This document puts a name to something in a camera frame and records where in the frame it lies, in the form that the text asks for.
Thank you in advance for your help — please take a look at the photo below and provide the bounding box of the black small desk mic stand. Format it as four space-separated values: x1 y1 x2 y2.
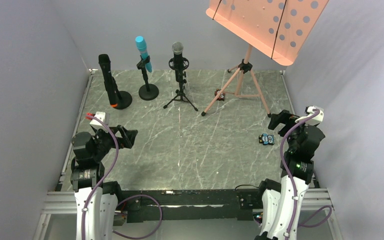
110 78 133 110

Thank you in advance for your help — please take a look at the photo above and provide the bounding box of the black clip desk mic stand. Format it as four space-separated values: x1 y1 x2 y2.
136 56 159 101

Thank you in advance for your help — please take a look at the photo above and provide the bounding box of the black tripod shock mount stand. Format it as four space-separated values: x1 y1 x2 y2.
163 57 198 112

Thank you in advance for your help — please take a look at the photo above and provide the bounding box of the black microphone orange end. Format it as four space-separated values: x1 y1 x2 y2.
98 54 118 108

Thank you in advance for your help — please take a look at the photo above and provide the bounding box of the blue microphone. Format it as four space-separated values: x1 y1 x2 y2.
135 35 153 73

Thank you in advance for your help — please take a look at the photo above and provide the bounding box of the black microphone silver grille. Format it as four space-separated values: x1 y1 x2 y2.
172 41 184 77

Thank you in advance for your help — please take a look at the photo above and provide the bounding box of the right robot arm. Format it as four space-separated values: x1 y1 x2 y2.
255 106 326 240

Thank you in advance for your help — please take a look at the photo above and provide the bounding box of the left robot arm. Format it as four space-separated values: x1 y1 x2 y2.
70 125 138 240

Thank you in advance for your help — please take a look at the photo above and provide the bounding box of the pink music stand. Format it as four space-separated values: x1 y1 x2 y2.
201 0 328 117

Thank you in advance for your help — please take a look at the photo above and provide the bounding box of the red owl toy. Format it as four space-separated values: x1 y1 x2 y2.
214 88 225 101

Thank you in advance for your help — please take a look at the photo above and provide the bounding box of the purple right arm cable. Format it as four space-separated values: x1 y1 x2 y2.
279 109 333 240

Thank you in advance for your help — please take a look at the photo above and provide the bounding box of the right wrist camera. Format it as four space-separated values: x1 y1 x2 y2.
295 105 324 126

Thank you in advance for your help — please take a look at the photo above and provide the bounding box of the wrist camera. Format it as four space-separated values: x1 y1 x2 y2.
85 111 110 133
295 105 324 126

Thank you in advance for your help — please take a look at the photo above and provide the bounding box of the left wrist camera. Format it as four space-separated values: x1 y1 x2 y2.
85 111 110 133

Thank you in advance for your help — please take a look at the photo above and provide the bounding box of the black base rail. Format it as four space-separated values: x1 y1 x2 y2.
90 185 279 223

